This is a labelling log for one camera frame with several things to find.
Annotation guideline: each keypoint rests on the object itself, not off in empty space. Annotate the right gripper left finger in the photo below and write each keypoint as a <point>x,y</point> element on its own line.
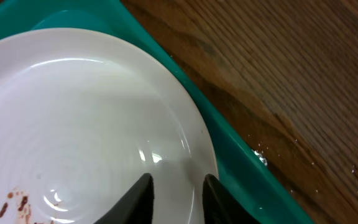
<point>136,206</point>

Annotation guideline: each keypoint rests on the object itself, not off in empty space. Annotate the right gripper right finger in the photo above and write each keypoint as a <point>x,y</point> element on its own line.
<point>220,207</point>

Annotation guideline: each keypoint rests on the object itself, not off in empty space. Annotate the white plate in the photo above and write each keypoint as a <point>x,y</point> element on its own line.
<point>83,115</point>

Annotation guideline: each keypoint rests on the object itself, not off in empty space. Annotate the teal plastic tray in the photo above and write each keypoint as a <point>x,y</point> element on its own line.
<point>240,170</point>

